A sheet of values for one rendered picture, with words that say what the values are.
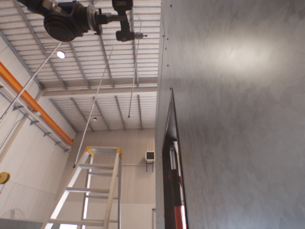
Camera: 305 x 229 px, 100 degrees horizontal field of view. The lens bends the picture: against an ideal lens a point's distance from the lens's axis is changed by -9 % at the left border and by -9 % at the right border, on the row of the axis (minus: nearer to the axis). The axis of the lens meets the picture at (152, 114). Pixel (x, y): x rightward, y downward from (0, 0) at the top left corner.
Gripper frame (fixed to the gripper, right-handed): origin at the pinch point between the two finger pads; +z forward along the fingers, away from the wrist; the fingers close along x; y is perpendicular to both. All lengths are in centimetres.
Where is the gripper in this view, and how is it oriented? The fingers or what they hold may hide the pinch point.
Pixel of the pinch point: (123, 17)
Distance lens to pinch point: 99.6
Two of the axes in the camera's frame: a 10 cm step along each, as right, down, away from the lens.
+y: 0.1, -7.5, -6.6
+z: 10.0, 0.1, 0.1
